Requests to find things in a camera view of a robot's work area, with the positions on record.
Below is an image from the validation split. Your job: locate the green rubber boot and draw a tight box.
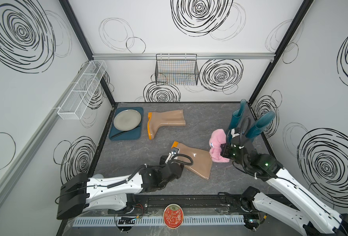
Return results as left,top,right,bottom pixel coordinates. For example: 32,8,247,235
227,99,247,135
245,111,276,140

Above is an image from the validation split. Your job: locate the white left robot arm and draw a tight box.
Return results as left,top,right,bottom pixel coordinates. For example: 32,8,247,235
55,154,193,220

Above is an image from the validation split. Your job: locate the black wire basket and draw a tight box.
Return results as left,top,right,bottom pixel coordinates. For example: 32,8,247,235
154,59,200,86

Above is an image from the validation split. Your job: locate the grey wall rail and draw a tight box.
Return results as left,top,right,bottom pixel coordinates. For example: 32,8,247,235
92,53,275,61

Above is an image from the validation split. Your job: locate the black knife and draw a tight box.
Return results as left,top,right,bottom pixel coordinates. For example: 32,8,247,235
109,125,141,139

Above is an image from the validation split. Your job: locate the copper tape roll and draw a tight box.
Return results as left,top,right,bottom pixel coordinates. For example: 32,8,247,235
92,174,104,180

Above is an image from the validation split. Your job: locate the white wire shelf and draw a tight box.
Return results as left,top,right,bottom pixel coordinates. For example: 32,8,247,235
57,61,107,120

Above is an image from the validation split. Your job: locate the white slotted cable duct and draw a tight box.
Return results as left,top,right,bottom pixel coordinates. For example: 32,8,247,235
73,215,245,227

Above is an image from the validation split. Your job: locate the black mounting rail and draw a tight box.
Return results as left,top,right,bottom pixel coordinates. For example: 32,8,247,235
69,193,307,214

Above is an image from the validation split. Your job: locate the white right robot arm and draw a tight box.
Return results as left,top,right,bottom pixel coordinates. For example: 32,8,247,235
221,134,348,236

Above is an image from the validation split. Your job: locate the beige rubber boot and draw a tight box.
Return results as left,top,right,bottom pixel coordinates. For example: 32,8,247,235
172,141,212,180
147,110,186,140

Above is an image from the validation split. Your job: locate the pink microfiber cloth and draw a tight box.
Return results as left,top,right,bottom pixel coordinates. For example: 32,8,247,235
209,129,230,163

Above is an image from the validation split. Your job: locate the grey round plate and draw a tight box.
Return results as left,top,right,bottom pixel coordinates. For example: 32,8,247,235
114,109,142,131

